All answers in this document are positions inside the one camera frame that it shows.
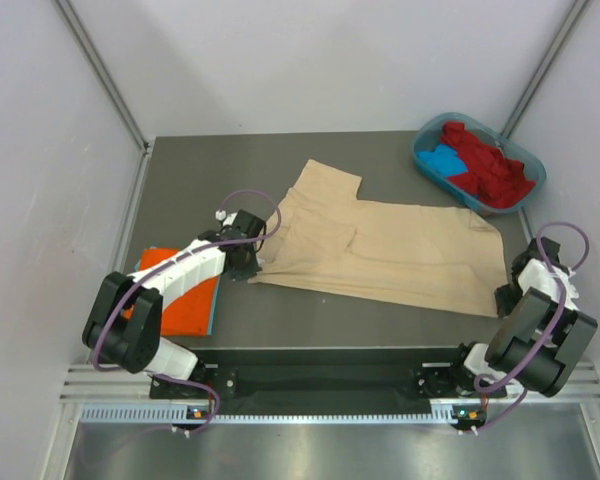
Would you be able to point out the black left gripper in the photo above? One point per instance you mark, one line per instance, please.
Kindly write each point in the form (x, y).
(247, 272)

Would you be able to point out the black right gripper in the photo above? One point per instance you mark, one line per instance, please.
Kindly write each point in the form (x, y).
(503, 300)

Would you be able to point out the beige t shirt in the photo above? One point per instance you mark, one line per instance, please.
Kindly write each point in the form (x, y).
(328, 240)

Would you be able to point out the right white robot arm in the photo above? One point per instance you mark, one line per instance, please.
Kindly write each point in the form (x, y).
(527, 304)

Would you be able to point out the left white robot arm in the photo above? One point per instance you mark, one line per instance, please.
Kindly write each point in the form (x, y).
(124, 325)

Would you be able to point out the light blue folded t shirt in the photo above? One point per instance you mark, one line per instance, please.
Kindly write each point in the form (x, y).
(214, 310)

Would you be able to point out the orange folded t shirt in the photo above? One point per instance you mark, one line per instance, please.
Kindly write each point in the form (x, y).
(190, 305)

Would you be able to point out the red t shirt in basket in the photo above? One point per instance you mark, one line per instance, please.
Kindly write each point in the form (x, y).
(492, 178)

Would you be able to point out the teal plastic basket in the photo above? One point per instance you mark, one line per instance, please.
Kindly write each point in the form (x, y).
(428, 137)

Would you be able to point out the blue t shirt in basket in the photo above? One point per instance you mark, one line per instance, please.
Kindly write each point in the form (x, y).
(444, 160)

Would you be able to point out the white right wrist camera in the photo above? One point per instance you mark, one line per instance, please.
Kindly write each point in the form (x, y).
(563, 277)

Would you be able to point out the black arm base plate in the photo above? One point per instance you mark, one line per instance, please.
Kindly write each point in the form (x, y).
(409, 373)

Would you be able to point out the aluminium frame rail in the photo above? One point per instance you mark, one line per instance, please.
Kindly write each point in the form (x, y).
(84, 384)

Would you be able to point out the right aluminium corner post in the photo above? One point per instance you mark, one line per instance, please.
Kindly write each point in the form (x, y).
(568, 25)

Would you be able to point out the aluminium corner post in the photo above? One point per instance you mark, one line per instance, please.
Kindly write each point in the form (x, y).
(83, 39)
(568, 25)

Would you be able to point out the left aluminium corner post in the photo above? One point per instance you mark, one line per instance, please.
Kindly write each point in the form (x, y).
(83, 39)

